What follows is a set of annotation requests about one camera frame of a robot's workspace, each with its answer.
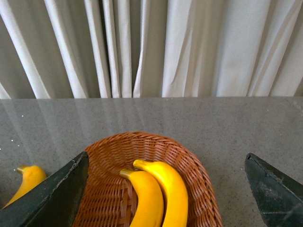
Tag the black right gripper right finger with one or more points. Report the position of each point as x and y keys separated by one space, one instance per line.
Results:
x=279 y=197

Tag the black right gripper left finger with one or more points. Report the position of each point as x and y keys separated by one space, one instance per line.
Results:
x=54 y=202

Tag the yellow banana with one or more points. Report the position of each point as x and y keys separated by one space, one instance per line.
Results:
x=174 y=189
x=149 y=212
x=32 y=176

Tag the right brown wicker basket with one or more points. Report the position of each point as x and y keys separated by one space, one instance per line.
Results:
x=110 y=200

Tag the white pleated curtain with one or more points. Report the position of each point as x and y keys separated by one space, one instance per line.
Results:
x=150 y=48

